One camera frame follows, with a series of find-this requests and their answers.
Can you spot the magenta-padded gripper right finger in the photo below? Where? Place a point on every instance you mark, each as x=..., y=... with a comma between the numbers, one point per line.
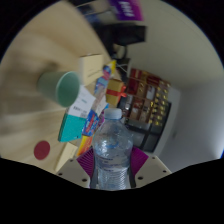
x=151, y=170

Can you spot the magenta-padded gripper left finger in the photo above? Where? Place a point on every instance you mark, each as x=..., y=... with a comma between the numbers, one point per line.
x=71, y=173

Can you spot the clear plastic water bottle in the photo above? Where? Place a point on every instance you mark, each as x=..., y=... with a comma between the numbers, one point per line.
x=111, y=150

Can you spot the manila paper envelope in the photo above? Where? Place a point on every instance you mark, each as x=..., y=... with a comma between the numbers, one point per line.
x=67, y=156

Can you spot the red and orange book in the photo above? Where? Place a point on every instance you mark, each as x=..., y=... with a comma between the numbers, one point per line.
x=85, y=146

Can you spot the flat round red coaster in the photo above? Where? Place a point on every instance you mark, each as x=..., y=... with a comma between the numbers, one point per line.
x=42, y=150

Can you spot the teal book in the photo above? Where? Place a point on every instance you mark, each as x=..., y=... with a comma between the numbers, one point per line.
x=71, y=128

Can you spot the blue printed booklet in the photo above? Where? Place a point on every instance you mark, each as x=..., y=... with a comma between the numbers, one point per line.
x=90, y=123

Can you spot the wooden shelf unit with trophies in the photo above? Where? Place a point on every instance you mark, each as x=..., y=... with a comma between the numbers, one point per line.
x=146, y=106

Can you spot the white printed booklet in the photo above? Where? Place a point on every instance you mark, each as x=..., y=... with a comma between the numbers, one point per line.
x=81, y=101

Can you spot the pale green cup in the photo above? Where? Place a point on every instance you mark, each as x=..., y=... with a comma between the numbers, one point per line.
x=56, y=87

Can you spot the yellow gift box red ribbon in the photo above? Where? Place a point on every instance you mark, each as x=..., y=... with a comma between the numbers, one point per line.
x=115, y=90

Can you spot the pale yellow notepad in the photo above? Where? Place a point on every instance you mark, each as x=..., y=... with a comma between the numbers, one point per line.
x=90, y=68

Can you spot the black office chair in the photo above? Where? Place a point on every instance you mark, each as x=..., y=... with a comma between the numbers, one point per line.
x=121, y=35

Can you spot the purple sign board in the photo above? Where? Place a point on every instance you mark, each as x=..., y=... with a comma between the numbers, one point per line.
x=126, y=9

